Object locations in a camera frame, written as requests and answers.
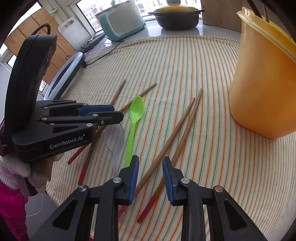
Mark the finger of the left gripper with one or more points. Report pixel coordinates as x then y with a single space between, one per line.
71 108
71 123

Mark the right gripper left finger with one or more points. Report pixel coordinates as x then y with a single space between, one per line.
73 218

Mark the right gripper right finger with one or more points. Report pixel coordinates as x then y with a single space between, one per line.
227 220

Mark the black chopstick straight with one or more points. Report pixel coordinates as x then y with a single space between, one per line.
254 8

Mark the black chopstick curved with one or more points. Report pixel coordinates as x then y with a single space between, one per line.
265 12

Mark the pink sleeve forearm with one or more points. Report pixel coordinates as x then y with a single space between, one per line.
13 211

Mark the white gloved left hand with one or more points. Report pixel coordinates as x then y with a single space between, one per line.
14 172

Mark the wooden chopstick far left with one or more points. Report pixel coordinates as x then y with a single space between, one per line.
97 136

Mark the wooden chopstick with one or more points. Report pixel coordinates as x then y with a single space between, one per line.
97 136
177 153
123 109

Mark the clear plastic spoon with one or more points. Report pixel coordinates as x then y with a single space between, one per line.
114 137

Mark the green plastic spoon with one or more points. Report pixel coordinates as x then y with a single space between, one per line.
136 112

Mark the wooden chopstick crossing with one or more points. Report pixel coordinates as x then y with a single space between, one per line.
161 154

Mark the wooden plank panel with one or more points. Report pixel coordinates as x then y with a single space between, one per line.
60 47

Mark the wooden chopstick middle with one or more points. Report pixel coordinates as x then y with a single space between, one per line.
177 153

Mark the white cutting board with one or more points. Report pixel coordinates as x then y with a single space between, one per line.
73 31

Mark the striped tablecloth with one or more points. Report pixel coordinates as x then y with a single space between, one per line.
257 172

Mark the teal white rice cooker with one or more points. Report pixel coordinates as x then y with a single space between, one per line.
121 20

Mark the orange plastic bucket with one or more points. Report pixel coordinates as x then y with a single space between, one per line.
262 95

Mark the black clay pot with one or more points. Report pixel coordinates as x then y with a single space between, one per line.
178 21

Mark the yellow pot lid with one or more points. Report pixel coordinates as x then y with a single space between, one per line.
174 6

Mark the wooden board panel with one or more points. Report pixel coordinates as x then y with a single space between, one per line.
223 13

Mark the white ring light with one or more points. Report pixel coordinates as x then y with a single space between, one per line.
64 77

